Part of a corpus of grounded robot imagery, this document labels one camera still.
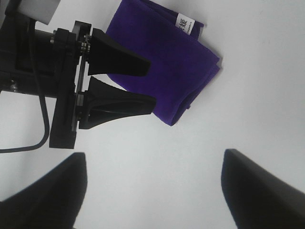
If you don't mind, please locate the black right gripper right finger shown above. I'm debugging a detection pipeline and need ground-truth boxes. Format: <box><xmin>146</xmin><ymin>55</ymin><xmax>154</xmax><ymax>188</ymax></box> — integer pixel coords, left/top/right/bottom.
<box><xmin>221</xmin><ymin>149</ymin><xmax>305</xmax><ymax>229</ymax></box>

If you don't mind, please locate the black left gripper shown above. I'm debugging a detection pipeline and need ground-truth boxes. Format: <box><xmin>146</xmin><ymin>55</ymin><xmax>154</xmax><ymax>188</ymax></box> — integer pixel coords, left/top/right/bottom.
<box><xmin>0</xmin><ymin>20</ymin><xmax>156</xmax><ymax>148</ymax></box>

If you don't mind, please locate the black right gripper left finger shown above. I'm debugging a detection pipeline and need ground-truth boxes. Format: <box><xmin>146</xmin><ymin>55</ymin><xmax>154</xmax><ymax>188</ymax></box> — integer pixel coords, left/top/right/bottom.
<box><xmin>0</xmin><ymin>153</ymin><xmax>88</xmax><ymax>229</ymax></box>

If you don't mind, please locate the purple towel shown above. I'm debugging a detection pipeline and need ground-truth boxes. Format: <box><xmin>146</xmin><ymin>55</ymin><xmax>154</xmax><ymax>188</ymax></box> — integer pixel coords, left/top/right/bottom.
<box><xmin>106</xmin><ymin>0</ymin><xmax>220</xmax><ymax>126</ymax></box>

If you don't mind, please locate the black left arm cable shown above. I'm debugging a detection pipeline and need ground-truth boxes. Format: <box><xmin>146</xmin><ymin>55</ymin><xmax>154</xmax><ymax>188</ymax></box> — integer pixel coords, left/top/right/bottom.
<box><xmin>0</xmin><ymin>19</ymin><xmax>50</xmax><ymax>154</ymax></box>

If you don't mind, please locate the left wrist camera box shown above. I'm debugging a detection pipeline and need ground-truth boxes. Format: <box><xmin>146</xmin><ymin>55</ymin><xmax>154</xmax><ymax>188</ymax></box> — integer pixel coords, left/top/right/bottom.
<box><xmin>17</xmin><ymin>0</ymin><xmax>60</xmax><ymax>25</ymax></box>

